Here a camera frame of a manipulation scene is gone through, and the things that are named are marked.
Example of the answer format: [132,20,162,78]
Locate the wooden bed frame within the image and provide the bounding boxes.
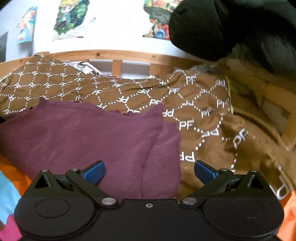
[0,49,296,151]

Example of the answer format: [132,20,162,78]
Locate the maroon long-sleeve shirt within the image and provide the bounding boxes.
[1,99,181,199]

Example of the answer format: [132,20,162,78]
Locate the blue wall poster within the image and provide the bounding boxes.
[17,6,38,44]

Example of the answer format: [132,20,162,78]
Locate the black garment on bed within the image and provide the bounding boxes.
[169,1,295,77]

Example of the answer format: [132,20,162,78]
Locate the colourful wall poster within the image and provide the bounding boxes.
[143,0,182,40]

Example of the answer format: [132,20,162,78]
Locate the green cartoon wall poster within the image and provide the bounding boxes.
[54,0,90,39]

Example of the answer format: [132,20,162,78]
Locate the brown patterned PF duvet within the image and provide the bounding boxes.
[0,54,296,241]

